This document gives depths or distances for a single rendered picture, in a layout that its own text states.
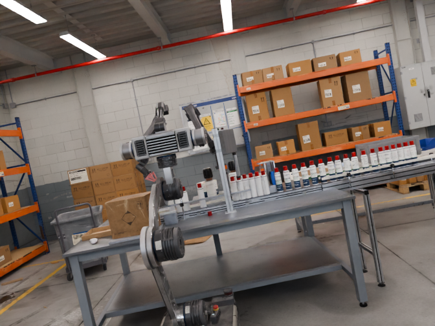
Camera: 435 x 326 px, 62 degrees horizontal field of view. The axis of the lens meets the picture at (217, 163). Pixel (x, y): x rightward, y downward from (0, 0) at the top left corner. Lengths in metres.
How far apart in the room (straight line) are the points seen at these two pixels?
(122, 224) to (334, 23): 6.30
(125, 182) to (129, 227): 3.65
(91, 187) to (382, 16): 6.32
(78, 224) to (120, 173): 1.59
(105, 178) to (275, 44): 4.17
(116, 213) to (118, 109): 5.30
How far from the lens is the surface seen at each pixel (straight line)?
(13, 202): 6.99
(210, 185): 3.26
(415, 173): 3.42
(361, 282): 2.98
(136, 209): 2.66
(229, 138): 2.89
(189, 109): 2.87
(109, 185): 6.39
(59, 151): 8.35
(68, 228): 5.07
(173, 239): 2.03
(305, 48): 7.78
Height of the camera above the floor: 1.40
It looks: 3 degrees down
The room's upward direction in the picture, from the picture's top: 11 degrees counter-clockwise
